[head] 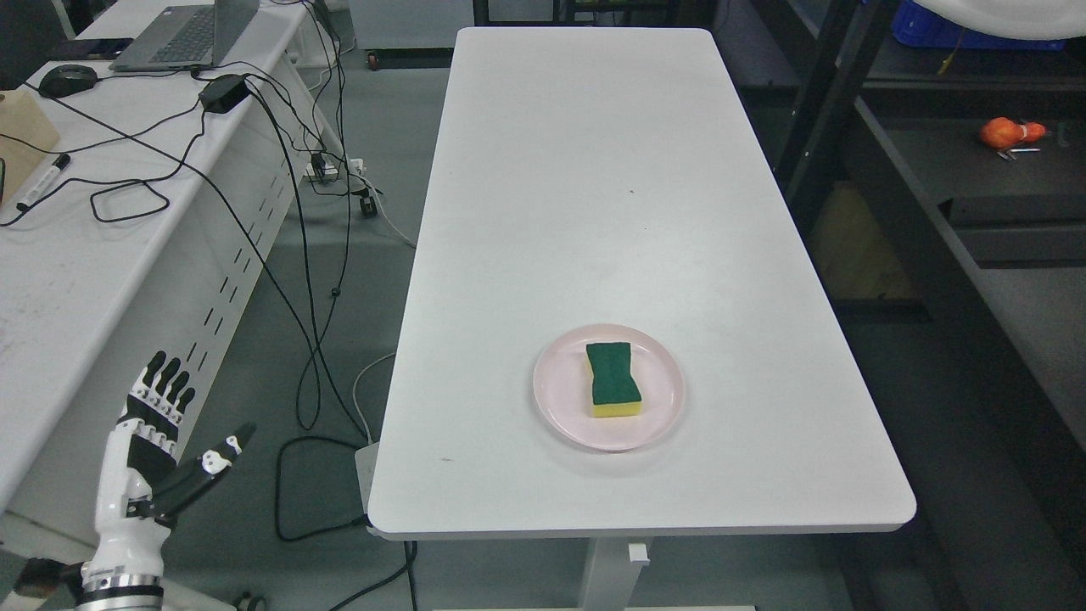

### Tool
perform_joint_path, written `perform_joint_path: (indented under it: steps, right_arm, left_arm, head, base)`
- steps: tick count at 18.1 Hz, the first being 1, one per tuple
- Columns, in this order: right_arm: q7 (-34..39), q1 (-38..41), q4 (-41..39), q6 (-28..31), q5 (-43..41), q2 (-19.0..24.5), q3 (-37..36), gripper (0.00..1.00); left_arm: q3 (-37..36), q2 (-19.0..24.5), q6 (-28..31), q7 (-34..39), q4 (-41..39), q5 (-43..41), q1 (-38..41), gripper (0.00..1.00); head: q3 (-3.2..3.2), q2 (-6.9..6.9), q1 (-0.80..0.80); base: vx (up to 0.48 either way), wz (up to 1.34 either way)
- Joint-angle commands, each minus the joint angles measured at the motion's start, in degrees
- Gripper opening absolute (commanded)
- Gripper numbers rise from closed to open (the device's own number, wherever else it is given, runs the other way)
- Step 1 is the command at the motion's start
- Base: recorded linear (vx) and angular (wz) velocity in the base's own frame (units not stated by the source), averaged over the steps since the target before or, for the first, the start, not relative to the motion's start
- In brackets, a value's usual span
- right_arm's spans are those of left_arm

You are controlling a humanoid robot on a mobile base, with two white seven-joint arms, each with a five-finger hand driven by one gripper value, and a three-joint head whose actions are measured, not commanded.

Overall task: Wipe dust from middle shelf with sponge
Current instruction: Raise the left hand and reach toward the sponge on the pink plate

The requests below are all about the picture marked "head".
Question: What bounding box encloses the black computer mouse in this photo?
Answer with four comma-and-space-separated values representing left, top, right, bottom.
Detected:
38, 64, 100, 99

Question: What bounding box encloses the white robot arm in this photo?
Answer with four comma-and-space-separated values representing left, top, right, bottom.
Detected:
3, 558, 165, 610

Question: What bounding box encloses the black cable on desk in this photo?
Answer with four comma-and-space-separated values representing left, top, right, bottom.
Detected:
0, 81, 213, 228

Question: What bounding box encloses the white table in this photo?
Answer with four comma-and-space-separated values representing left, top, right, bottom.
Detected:
367, 26, 915, 587

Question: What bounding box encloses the orange toy object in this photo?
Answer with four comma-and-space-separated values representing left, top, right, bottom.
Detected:
977, 117, 1048, 161

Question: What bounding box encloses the green yellow sponge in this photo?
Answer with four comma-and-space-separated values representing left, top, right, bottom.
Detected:
585, 343, 641, 418

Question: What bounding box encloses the black power adapter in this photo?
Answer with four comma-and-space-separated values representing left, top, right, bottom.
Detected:
199, 74, 249, 115

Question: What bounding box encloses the grey laptop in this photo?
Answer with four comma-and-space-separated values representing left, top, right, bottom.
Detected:
111, 1, 260, 73

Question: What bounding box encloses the black metal shelf rack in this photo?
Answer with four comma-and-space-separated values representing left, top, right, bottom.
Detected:
711, 1, 1085, 610

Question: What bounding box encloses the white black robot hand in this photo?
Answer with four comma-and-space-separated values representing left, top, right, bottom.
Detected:
81, 351, 256, 594

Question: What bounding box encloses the black white marker pen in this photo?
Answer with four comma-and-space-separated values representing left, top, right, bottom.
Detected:
16, 154, 71, 212

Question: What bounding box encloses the white side desk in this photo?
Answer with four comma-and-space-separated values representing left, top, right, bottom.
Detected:
3, 3, 340, 563

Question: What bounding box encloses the pink round plate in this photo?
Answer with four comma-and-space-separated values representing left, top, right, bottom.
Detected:
533, 323, 684, 451

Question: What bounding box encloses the cardboard box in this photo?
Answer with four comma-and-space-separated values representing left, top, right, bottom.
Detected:
1, 89, 59, 204

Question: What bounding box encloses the white power strip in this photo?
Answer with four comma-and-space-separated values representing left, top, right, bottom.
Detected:
304, 152, 367, 184

